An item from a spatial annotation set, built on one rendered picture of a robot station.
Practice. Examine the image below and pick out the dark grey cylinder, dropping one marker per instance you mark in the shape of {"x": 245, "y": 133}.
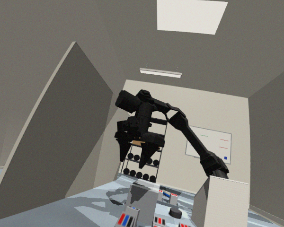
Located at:
{"x": 175, "y": 213}

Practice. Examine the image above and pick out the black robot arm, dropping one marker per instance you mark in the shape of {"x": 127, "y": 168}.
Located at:
{"x": 143, "y": 104}

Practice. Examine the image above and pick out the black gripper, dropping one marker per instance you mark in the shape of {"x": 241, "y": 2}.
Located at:
{"x": 152, "y": 141}

